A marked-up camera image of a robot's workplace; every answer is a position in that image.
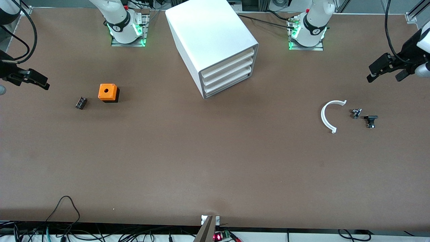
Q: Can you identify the white middle drawer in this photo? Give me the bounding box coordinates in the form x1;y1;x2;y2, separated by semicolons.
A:
203;58;253;89

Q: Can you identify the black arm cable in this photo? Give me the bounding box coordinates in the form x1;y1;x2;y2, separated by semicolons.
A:
0;0;38;64
385;0;404;63

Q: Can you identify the black looped cable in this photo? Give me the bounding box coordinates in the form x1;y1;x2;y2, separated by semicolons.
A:
45;196;81;233

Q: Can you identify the black button part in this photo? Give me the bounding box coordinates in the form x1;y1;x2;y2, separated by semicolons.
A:
364;115;379;129

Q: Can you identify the white curved plastic arc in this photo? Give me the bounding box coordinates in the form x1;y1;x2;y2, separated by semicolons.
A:
321;100;347;134

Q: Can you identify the white drawer cabinet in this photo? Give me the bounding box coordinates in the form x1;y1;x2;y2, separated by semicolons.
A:
165;0;259;99

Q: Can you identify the circuit board with red light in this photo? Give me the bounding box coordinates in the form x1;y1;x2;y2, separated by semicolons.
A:
213;230;242;242

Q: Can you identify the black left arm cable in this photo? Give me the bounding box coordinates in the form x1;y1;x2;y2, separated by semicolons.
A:
385;0;404;63

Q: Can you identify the metal bracket with beam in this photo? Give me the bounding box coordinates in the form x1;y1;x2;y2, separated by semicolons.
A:
193;215;221;242

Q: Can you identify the white plastic bin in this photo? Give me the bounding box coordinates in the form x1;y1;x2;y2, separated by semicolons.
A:
204;69;252;99

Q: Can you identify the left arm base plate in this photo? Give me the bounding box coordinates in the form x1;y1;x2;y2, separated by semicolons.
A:
288;15;324;51

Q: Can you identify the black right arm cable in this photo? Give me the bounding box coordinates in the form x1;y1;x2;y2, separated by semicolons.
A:
0;0;38;64

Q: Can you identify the black cable behind cabinet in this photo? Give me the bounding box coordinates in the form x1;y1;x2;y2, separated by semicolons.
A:
237;13;297;29

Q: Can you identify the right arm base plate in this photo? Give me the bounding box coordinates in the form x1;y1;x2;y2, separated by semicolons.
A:
111;13;149;47

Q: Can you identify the white highest drawer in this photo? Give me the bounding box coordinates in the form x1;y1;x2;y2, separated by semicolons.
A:
201;47;255;79

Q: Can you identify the orange button box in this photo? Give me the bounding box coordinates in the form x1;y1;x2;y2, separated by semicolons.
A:
98;84;120;103

